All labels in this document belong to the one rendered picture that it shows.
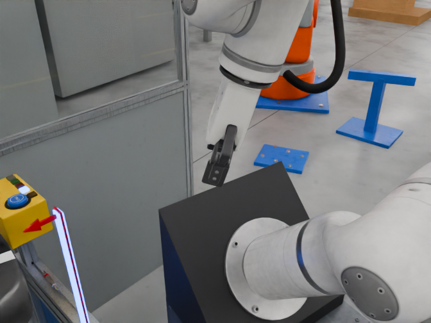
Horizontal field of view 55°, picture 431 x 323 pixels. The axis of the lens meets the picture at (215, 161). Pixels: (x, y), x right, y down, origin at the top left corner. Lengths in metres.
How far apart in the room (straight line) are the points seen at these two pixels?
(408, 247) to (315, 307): 0.46
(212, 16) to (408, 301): 0.35
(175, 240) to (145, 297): 1.44
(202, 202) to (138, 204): 1.14
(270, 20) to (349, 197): 2.47
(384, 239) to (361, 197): 2.49
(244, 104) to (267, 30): 0.10
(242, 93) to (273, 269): 0.30
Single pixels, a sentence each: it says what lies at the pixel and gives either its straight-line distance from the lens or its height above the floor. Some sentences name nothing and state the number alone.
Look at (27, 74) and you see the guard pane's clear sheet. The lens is 1.47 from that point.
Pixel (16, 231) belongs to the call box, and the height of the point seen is 1.03.
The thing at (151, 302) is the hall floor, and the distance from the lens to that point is 2.17.
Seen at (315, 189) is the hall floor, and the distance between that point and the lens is 2.94.
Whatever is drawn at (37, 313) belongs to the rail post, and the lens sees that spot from 1.35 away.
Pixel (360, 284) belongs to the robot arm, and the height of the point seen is 1.31.
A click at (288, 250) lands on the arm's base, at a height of 1.19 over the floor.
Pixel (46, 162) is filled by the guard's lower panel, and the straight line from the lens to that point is 1.59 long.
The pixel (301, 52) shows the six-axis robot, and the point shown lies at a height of 0.50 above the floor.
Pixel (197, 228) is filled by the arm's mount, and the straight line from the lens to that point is 0.78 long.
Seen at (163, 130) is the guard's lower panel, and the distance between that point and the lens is 1.85.
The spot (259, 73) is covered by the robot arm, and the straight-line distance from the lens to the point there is 0.54.
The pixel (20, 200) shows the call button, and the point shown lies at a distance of 1.03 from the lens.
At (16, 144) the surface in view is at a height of 0.98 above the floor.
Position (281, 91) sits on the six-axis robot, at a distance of 4.14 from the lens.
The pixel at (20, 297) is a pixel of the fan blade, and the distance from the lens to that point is 0.72.
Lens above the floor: 1.64
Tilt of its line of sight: 31 degrees down
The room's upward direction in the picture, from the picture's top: straight up
